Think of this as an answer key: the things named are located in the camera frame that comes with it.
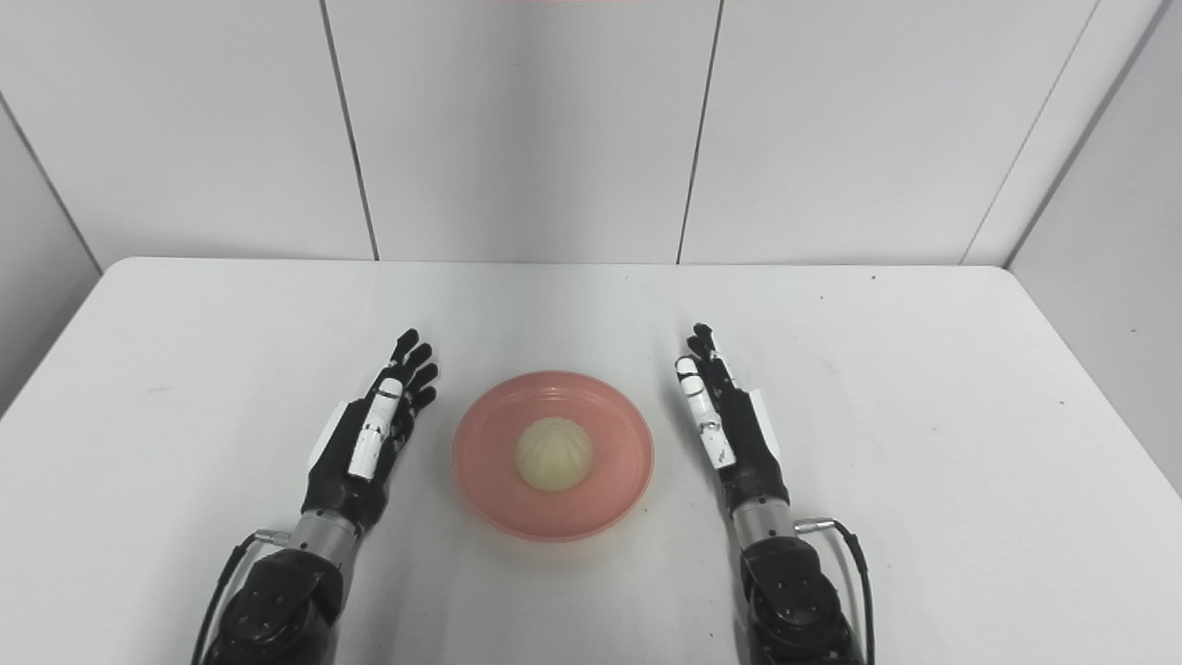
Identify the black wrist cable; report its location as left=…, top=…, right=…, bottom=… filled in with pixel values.
left=794, top=517, right=876, bottom=665
left=190, top=527, right=295, bottom=665

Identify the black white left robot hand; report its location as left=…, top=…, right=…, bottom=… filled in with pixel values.
left=301, top=328, right=440, bottom=535

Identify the cream steamed bun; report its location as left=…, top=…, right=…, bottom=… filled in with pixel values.
left=515, top=417, right=595, bottom=491

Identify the pink round plate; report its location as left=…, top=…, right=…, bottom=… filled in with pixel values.
left=452, top=370, right=656, bottom=543

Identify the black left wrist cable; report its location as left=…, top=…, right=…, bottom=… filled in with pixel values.
left=190, top=527, right=295, bottom=665

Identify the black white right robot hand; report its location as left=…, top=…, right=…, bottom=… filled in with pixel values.
left=674, top=322, right=791, bottom=514

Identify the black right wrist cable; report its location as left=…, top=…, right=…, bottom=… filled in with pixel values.
left=794, top=517, right=876, bottom=665

